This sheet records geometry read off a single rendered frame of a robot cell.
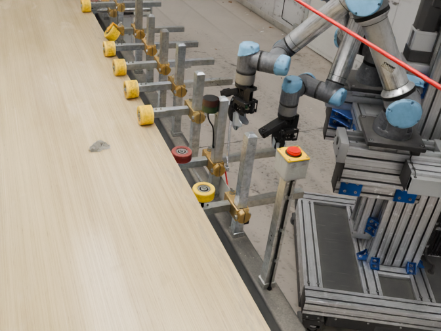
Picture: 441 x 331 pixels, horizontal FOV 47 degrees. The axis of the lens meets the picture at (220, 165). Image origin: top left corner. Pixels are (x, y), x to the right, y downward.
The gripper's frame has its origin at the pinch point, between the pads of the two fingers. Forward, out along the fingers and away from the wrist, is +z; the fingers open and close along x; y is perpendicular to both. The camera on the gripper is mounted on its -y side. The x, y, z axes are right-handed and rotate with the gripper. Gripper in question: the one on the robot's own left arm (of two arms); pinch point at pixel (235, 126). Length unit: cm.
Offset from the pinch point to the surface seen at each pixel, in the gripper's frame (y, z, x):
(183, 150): -3.7, 5.3, -23.2
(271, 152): 10.7, 11.0, 12.5
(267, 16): -304, 90, 355
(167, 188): 11.9, 6.4, -42.3
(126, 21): -227, 38, 96
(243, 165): 28.5, -5.4, -23.4
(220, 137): 5.8, -1.9, -13.2
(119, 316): 49, 7, -85
